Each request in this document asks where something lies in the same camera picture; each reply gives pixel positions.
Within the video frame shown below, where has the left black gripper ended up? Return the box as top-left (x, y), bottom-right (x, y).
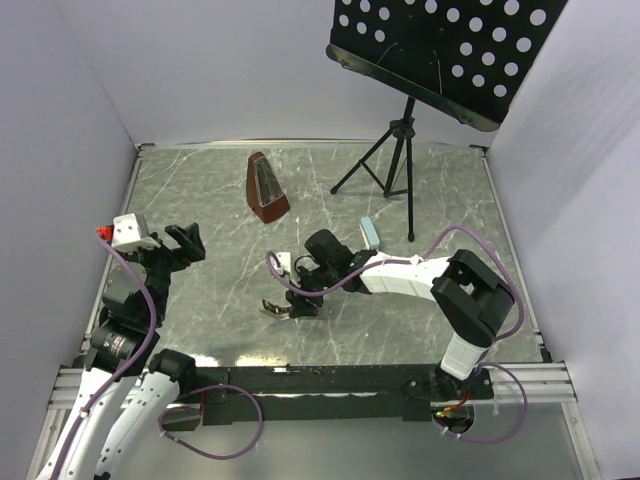
top-left (108, 222), bottom-right (204, 322)

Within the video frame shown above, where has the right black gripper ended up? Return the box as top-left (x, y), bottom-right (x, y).
top-left (286, 265), bottom-right (338, 320)

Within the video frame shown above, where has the blue stapler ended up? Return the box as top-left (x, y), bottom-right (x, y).
top-left (359, 216), bottom-right (381, 250)

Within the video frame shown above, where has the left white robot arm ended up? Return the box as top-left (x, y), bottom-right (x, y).
top-left (38, 214), bottom-right (206, 479)

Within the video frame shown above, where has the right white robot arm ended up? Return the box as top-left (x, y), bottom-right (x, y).
top-left (269, 229), bottom-right (521, 398)

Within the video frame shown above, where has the brown metronome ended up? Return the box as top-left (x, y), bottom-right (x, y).
top-left (245, 152), bottom-right (290, 224)

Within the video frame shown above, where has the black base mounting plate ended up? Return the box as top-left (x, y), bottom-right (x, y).
top-left (169, 364), bottom-right (494, 426)

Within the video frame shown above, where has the black music stand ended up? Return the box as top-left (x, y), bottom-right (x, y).
top-left (325, 0), bottom-right (571, 242)

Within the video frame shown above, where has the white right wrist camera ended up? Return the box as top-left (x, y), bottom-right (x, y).
top-left (273, 252), bottom-right (292, 276)

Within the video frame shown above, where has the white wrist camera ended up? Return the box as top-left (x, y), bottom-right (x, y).
top-left (96, 213), bottom-right (160, 253)
top-left (273, 252), bottom-right (292, 276)

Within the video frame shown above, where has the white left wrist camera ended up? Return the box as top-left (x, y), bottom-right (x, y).
top-left (96, 213), bottom-right (160, 253)

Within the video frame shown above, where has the aluminium extrusion rail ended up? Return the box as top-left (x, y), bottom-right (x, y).
top-left (48, 363), bottom-right (578, 410)

